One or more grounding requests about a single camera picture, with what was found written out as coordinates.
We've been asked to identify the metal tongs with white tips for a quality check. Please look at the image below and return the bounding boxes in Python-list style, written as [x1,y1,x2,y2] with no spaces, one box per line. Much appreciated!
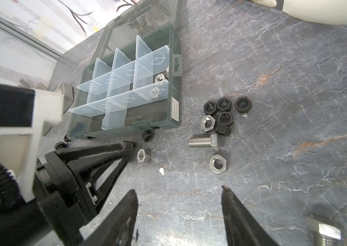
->
[253,0,347,25]

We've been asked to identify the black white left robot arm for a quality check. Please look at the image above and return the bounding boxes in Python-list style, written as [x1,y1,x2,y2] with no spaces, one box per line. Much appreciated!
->
[0,141,139,246]

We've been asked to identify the black bolt near box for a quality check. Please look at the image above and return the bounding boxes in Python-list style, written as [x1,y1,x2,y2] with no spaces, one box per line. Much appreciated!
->
[141,129,155,142]

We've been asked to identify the cluster black hex nuts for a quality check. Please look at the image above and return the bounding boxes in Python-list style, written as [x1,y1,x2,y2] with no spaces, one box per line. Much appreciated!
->
[200,96,252,136]

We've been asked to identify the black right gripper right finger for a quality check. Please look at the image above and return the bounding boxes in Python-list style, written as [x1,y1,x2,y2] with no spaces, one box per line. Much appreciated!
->
[221,186,277,246]

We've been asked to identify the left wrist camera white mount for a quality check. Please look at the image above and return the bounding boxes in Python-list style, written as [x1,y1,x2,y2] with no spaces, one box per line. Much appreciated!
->
[0,84,64,202]

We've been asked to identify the green plastic organizer box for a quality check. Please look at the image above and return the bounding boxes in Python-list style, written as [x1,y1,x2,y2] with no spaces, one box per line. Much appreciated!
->
[67,1,182,139]

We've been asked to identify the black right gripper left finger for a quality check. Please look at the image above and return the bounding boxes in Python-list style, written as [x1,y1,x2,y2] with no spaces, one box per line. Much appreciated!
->
[81,189,139,246]

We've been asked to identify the short silver bolt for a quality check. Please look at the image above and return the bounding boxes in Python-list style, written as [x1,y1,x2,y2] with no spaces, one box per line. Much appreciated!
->
[188,133,220,152]

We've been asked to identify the silver hex nut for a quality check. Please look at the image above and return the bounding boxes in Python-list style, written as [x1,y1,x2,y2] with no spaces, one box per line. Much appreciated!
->
[209,154,227,174]

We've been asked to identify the silver nut near finger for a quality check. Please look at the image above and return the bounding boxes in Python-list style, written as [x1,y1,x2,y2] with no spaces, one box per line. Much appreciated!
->
[137,148,151,163]

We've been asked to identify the silver hex bolt right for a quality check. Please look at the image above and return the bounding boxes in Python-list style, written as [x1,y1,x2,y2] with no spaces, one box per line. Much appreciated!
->
[306,214,343,246]

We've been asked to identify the metal tray with tools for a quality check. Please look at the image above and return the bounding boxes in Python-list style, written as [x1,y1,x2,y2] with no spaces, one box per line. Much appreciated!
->
[42,83,74,136]

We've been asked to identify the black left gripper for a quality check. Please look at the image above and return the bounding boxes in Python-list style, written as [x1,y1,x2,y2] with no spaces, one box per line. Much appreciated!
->
[33,141,136,246]

